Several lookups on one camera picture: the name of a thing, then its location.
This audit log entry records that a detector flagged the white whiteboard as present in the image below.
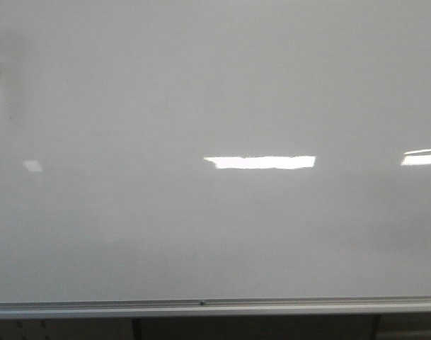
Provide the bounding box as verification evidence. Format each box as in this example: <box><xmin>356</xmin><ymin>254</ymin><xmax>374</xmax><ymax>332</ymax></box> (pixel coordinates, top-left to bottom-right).
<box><xmin>0</xmin><ymin>1</ymin><xmax>431</xmax><ymax>303</ymax></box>

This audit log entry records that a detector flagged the aluminium whiteboard tray rail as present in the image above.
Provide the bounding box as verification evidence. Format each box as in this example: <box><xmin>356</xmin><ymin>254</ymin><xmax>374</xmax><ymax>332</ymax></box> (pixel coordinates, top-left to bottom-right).
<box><xmin>0</xmin><ymin>296</ymin><xmax>431</xmax><ymax>319</ymax></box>

